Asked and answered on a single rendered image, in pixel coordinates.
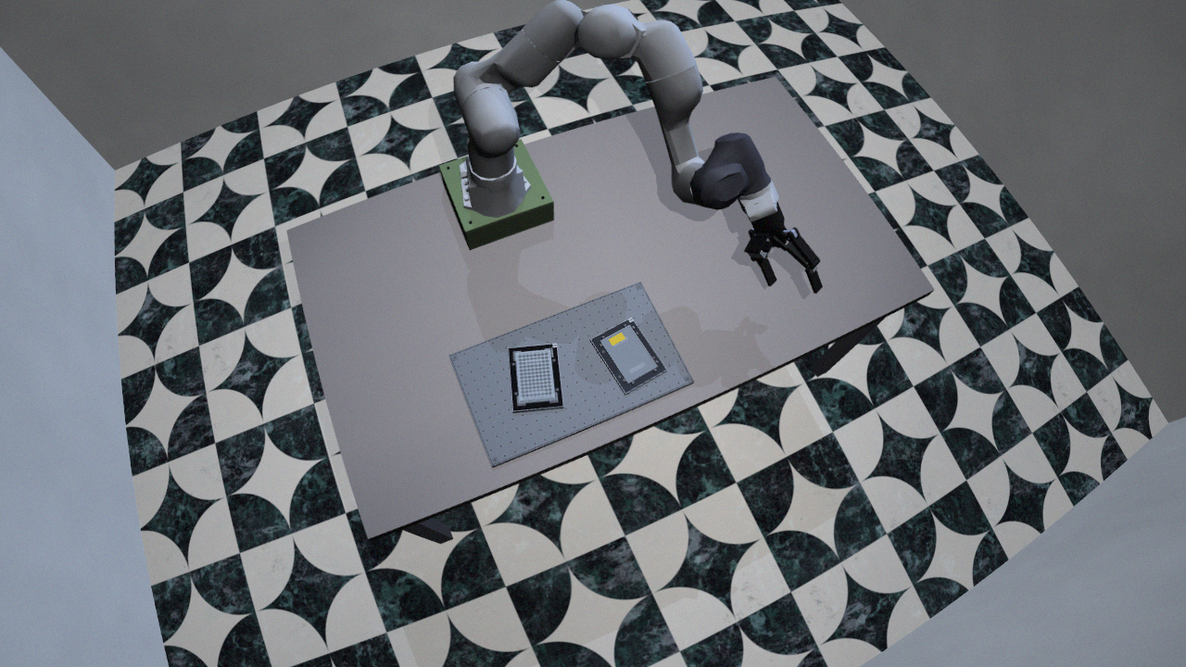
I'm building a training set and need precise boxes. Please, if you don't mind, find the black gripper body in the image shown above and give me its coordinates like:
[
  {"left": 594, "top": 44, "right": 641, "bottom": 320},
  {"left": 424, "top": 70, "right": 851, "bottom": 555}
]
[{"left": 751, "top": 202, "right": 788, "bottom": 244}]

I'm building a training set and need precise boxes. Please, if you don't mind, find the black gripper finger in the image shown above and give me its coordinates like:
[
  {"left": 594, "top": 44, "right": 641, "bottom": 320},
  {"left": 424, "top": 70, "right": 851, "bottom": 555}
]
[
  {"left": 771, "top": 227, "right": 823, "bottom": 294},
  {"left": 750, "top": 227, "right": 776, "bottom": 286}
]

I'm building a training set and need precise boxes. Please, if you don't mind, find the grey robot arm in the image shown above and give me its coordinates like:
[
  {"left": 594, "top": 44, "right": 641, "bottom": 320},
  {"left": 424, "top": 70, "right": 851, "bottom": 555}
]
[{"left": 453, "top": 0, "right": 779, "bottom": 222}]

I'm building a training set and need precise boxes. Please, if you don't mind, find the clear plastic lid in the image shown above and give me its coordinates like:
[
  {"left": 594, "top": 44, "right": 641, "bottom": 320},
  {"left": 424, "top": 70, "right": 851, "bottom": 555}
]
[{"left": 600, "top": 325, "right": 657, "bottom": 385}]

